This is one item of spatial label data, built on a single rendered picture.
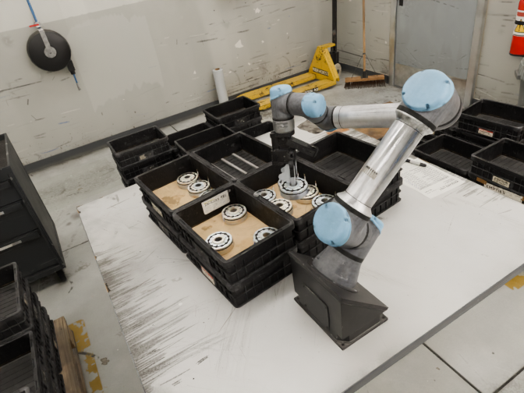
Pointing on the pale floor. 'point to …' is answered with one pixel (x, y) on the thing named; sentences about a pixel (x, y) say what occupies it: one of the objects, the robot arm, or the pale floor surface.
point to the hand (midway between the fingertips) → (295, 182)
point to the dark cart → (26, 221)
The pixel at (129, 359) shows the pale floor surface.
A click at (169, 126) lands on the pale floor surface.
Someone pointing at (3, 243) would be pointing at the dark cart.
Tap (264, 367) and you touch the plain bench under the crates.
